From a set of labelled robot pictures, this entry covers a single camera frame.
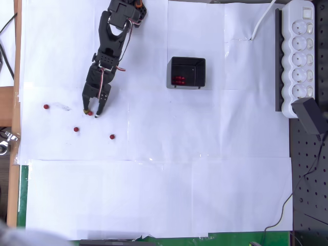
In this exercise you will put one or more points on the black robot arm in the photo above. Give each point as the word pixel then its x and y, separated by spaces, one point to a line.
pixel 110 43

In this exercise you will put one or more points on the black box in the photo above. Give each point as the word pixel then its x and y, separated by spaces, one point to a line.
pixel 191 69

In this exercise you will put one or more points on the wooden table edge board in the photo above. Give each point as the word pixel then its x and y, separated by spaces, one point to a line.
pixel 17 64

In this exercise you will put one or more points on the metal clamp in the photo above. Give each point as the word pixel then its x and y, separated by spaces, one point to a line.
pixel 10 137

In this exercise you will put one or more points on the white paper table cover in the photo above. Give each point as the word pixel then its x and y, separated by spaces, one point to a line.
pixel 153 192

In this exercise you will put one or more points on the green cutting mat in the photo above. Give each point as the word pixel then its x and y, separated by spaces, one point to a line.
pixel 22 192

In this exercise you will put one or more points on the dark grey ridged panel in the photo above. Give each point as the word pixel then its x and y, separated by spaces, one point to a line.
pixel 3 179

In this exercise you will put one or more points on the flat black device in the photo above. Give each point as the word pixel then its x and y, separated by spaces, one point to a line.
pixel 115 243

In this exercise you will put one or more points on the blurry grey object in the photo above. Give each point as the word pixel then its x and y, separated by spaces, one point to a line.
pixel 20 237

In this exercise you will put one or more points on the black power adapter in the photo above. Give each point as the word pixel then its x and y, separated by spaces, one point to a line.
pixel 307 115

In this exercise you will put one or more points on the white power strip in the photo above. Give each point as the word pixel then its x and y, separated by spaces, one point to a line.
pixel 298 15

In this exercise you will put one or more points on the black pegboard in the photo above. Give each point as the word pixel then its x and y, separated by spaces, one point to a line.
pixel 312 205

